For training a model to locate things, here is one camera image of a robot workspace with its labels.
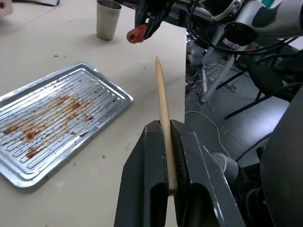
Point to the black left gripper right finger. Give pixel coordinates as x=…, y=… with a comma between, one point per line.
x=201, y=179

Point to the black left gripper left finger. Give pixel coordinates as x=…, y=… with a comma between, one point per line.
x=139, y=179

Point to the white metal table leg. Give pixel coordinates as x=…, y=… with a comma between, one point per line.
x=216, y=78

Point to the white box with red spot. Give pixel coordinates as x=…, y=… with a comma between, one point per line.
x=4, y=8

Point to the stainless steel cup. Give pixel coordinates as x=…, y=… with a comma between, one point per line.
x=107, y=21

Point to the wooden skewer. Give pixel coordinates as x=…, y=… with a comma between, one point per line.
x=164, y=106

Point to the ribbed metal baking tray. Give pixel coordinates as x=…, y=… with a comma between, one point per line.
x=59, y=118

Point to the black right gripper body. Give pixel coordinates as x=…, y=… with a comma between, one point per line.
x=163, y=4

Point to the black chair base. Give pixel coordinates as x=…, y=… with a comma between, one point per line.
x=255, y=94

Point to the red sausage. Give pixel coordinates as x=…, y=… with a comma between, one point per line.
x=136, y=34

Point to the white rounded cylinder part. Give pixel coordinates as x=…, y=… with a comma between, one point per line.
x=227, y=165

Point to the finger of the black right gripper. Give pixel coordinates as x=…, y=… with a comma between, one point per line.
x=141, y=13
x=155, y=24

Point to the dark grey robot body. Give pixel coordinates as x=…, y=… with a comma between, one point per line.
x=284, y=153

